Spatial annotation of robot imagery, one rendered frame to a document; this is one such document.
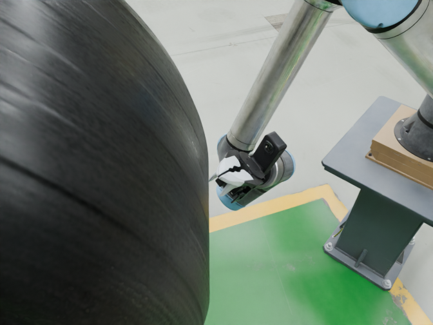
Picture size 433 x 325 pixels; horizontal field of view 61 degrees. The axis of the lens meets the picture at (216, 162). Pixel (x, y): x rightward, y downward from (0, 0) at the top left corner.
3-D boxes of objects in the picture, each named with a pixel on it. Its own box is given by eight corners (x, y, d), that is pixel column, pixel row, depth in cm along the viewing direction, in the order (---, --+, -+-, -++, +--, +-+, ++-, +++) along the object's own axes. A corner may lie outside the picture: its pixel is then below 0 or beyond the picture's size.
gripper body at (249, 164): (230, 205, 75) (253, 196, 85) (259, 178, 71) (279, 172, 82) (209, 177, 77) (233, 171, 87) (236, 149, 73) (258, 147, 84)
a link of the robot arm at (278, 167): (290, 170, 85) (265, 139, 88) (284, 172, 81) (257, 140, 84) (264, 193, 89) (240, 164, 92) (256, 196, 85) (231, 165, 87)
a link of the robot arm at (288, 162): (276, 188, 101) (305, 169, 96) (258, 195, 90) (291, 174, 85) (257, 160, 103) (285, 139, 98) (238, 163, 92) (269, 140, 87)
